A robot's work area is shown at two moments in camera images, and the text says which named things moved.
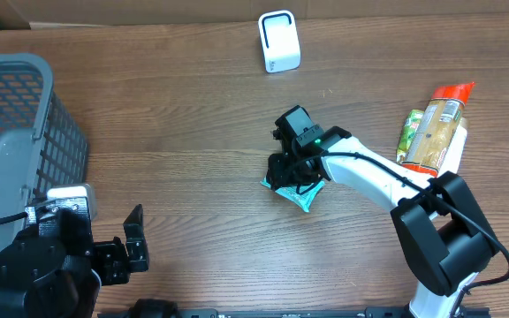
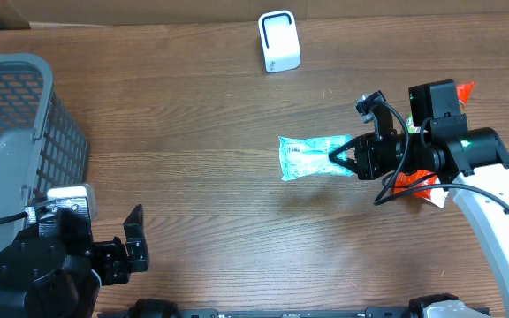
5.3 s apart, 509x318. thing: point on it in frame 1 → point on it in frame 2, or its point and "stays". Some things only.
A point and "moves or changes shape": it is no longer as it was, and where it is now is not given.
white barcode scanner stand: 279,41 stays
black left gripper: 119,257 stays
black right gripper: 283,177 → 369,164
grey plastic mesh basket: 25,142 stays
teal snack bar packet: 305,199 moves or changes shape
